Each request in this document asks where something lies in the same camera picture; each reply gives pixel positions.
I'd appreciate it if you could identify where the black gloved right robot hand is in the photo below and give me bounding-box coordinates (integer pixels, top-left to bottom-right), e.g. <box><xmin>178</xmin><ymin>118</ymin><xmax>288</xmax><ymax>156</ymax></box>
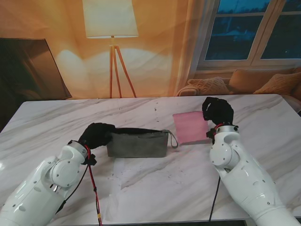
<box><xmin>201</xmin><ymin>96</ymin><xmax>235</xmax><ymax>127</ymax></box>

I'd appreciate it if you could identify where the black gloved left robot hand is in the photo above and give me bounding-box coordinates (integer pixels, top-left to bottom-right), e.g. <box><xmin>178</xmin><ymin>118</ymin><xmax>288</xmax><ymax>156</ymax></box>
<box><xmin>79</xmin><ymin>122</ymin><xmax>116</xmax><ymax>150</ymax></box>

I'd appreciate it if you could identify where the pink paper document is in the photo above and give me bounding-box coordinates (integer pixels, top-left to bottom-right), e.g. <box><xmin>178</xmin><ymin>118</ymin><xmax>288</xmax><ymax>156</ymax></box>
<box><xmin>172</xmin><ymin>111</ymin><xmax>211</xmax><ymax>145</ymax></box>

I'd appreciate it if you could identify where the grey felt zip pouch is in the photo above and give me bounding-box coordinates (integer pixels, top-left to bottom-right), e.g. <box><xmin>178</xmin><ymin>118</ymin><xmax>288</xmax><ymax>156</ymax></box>
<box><xmin>107</xmin><ymin>128</ymin><xmax>179</xmax><ymax>158</ymax></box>

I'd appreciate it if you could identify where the cream knitted cushion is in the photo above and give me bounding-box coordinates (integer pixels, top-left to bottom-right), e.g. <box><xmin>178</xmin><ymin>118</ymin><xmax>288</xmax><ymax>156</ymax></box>
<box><xmin>187</xmin><ymin>77</ymin><xmax>233</xmax><ymax>96</ymax></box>

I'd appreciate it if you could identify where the beige throw blanket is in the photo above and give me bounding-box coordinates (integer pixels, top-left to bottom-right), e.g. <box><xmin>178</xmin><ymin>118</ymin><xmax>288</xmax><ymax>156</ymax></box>
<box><xmin>176</xmin><ymin>84</ymin><xmax>200</xmax><ymax>97</ymax></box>

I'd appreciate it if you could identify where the orange knitted cushion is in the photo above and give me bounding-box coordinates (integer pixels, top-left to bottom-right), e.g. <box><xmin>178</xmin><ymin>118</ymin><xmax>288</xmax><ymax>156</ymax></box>
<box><xmin>253</xmin><ymin>72</ymin><xmax>301</xmax><ymax>95</ymax></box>

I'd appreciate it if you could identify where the sheer cream curtain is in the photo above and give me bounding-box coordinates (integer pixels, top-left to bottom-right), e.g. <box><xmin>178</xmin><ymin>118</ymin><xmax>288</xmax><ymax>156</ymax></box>
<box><xmin>173</xmin><ymin>0</ymin><xmax>221</xmax><ymax>96</ymax></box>

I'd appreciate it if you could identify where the beige sofa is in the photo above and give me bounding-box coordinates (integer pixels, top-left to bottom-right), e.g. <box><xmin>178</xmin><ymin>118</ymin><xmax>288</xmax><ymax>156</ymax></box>
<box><xmin>221</xmin><ymin>65</ymin><xmax>301</xmax><ymax>113</ymax></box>

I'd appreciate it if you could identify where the white framed window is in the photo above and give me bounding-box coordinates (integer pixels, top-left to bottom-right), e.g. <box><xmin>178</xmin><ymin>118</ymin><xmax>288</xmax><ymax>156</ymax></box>
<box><xmin>196</xmin><ymin>0</ymin><xmax>301</xmax><ymax>71</ymax></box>

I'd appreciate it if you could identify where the dark flat screen panel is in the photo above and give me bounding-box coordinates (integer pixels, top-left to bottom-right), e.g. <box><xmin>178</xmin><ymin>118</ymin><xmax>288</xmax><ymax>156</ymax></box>
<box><xmin>0</xmin><ymin>37</ymin><xmax>72</xmax><ymax>101</ymax></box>

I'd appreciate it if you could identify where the floor lamp with tripod legs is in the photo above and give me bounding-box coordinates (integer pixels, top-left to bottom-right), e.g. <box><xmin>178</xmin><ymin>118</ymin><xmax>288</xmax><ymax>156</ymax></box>
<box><xmin>82</xmin><ymin>0</ymin><xmax>139</xmax><ymax>98</ymax></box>

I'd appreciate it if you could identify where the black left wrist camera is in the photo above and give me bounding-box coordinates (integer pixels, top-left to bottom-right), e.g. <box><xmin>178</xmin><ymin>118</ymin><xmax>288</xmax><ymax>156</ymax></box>
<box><xmin>81</xmin><ymin>153</ymin><xmax>97</xmax><ymax>166</ymax></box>

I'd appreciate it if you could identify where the red black left arm cable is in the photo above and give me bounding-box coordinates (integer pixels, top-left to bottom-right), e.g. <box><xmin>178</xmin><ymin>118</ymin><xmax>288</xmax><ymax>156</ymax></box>
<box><xmin>56</xmin><ymin>145</ymin><xmax>104</xmax><ymax>226</ymax></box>

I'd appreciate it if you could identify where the red black arm cable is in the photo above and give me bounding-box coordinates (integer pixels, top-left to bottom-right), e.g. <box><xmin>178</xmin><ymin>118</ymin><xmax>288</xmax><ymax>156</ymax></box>
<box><xmin>208</xmin><ymin>178</ymin><xmax>221</xmax><ymax>222</ymax></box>
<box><xmin>56</xmin><ymin>145</ymin><xmax>104</xmax><ymax>226</ymax></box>

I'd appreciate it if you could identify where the red black right arm cable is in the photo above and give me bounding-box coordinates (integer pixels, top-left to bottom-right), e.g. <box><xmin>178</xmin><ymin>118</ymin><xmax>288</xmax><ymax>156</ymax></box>
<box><xmin>208</xmin><ymin>178</ymin><xmax>221</xmax><ymax>222</ymax></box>

